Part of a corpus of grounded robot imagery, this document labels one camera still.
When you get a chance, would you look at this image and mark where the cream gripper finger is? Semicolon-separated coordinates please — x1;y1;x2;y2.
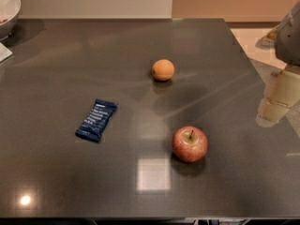
257;65;300;122

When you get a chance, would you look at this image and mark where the red apple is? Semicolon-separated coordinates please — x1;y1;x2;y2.
172;126;208;163

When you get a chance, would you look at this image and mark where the blue rxbar wrapper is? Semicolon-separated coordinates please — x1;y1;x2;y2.
75;99;118;143

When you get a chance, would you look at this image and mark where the orange fruit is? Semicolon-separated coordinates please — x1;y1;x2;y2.
152;59;175;82

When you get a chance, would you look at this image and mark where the white bowl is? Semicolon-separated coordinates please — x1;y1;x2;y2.
0;0;22;40

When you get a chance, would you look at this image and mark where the white paper sheet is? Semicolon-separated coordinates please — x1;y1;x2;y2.
0;43;13;63

